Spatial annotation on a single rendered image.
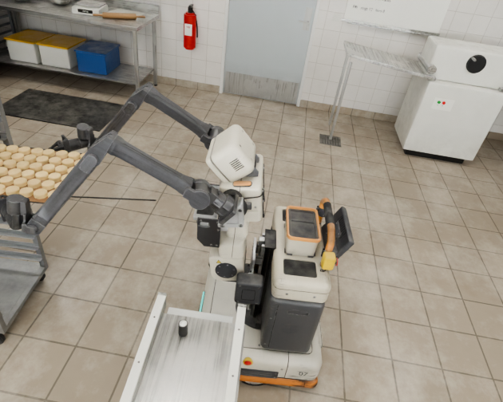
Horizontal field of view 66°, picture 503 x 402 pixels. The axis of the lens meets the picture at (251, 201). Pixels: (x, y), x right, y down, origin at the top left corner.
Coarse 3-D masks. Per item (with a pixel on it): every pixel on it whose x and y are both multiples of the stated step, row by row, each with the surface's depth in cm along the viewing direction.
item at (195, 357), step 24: (168, 336) 133; (192, 336) 134; (216, 336) 135; (168, 360) 126; (192, 360) 127; (216, 360) 128; (240, 360) 129; (144, 384) 119; (168, 384) 120; (192, 384) 120; (216, 384) 121
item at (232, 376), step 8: (240, 304) 139; (240, 312) 137; (240, 320) 134; (240, 328) 132; (240, 336) 129; (232, 344) 127; (240, 344) 127; (232, 352) 124; (232, 360) 122; (232, 368) 120; (232, 376) 118; (232, 384) 116; (232, 392) 114; (224, 400) 112; (232, 400) 112
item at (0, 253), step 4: (0, 252) 231; (4, 252) 230; (8, 252) 230; (12, 252) 230; (16, 252) 230; (20, 252) 230; (0, 256) 229; (4, 256) 229; (8, 256) 230; (12, 256) 230; (16, 256) 230; (20, 256) 231; (24, 256) 231; (28, 256) 231; (32, 256) 231; (36, 256) 231; (40, 256) 231; (32, 260) 230; (36, 260) 230; (40, 260) 230
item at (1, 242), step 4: (0, 240) 225; (4, 240) 224; (8, 240) 224; (0, 244) 224; (4, 244) 225; (8, 244) 225; (12, 244) 226; (16, 244) 226; (20, 244) 226; (24, 244) 225; (28, 244) 225; (32, 244) 225; (36, 244) 225; (20, 248) 224; (24, 248) 224; (28, 248) 225; (32, 248) 225; (36, 248) 225
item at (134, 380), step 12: (156, 300) 137; (156, 312) 133; (156, 324) 130; (144, 336) 125; (144, 348) 122; (144, 360) 119; (132, 372) 115; (144, 372) 121; (132, 384) 112; (132, 396) 110
